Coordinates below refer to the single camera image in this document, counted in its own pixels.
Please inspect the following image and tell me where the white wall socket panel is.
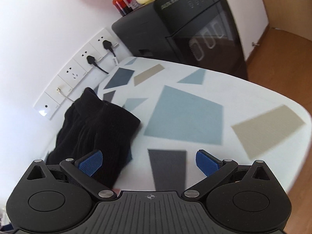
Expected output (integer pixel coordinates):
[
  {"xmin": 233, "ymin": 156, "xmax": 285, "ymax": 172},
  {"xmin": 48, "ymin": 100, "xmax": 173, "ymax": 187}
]
[{"xmin": 34, "ymin": 28, "xmax": 118, "ymax": 119}]

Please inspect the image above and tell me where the black cabinet box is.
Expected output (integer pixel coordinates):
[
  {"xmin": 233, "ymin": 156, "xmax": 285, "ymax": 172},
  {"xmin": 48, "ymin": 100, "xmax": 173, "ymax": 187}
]
[{"xmin": 112, "ymin": 0, "xmax": 248, "ymax": 80}]

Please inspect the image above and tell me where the small red medicine bottle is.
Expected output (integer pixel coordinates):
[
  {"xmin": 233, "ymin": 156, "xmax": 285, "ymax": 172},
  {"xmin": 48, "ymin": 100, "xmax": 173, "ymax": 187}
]
[{"xmin": 112, "ymin": 0, "xmax": 133, "ymax": 16}]

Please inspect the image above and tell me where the black power plug cable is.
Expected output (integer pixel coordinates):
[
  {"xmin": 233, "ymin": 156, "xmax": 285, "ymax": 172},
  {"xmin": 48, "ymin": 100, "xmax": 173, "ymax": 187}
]
[{"xmin": 86, "ymin": 55, "xmax": 110, "ymax": 75}]

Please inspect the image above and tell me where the geometric patterned table mat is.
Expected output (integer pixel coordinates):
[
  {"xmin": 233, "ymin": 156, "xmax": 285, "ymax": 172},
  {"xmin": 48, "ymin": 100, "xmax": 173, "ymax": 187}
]
[{"xmin": 93, "ymin": 57, "xmax": 311, "ymax": 192}]

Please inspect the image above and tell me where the black ribbed knit garment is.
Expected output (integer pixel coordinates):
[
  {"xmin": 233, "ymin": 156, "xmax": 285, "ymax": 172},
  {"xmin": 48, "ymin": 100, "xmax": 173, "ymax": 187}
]
[{"xmin": 45, "ymin": 88, "xmax": 140, "ymax": 189}]

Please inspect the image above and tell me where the white charger cable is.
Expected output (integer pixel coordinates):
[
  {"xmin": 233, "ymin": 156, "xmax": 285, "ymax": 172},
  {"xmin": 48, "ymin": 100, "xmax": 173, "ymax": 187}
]
[{"xmin": 55, "ymin": 87, "xmax": 75, "ymax": 102}]

